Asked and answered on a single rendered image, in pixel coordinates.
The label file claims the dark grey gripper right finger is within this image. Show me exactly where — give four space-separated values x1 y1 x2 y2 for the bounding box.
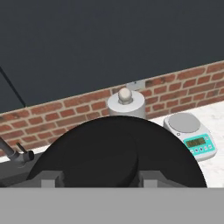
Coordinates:
138 170 188 189

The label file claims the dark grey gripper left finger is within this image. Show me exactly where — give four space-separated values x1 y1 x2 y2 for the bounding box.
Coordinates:
11 170 66 189

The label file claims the black round blender lid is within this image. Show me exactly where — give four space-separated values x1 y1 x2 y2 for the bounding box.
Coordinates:
26 115 208 189

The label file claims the dark grey sink basin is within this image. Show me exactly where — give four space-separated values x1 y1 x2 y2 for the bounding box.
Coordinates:
0 153 46 189

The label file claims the white teal kitchen scale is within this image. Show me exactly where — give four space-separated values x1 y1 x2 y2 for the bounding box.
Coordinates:
162 112 219 162

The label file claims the white paper towel roll holder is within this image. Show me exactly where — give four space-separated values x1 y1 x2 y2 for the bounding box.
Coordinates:
106 87 147 120

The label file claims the dark grey cupboard door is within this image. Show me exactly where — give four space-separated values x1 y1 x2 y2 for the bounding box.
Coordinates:
0 0 224 108
0 66 26 115

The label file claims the white wall outlet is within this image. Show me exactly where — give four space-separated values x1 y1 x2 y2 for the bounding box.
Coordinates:
125 80 146 92

